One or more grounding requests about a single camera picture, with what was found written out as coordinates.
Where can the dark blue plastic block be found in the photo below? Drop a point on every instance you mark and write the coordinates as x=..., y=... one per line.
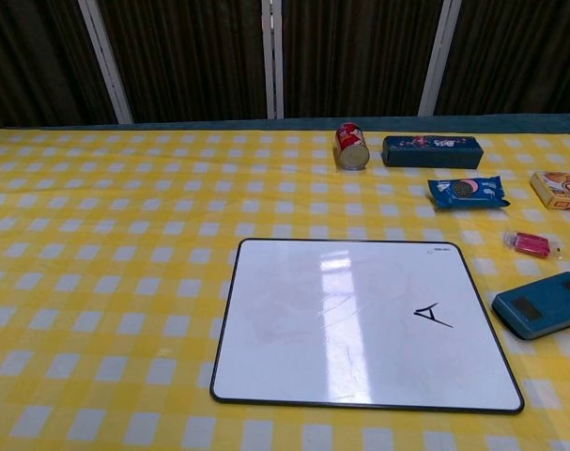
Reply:
x=547, y=300

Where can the white rectangular board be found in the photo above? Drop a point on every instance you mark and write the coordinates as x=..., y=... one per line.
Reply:
x=312, y=329

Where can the red drink can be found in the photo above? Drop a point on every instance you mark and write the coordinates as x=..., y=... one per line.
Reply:
x=350, y=143

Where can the dark blue long box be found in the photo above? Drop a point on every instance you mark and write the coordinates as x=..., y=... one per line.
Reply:
x=430, y=152

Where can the yellow checked tablecloth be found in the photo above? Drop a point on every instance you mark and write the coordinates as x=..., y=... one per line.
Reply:
x=101, y=235

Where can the blue cookie packet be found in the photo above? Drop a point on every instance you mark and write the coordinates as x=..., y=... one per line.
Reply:
x=467, y=192

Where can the pink candy wrapper pack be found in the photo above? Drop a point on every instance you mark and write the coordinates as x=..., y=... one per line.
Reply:
x=531, y=243

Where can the yellow food box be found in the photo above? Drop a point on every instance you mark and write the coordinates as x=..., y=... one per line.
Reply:
x=561, y=190

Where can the white partition frame post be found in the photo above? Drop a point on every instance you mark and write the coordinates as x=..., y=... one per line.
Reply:
x=272, y=61
x=107, y=66
x=438, y=61

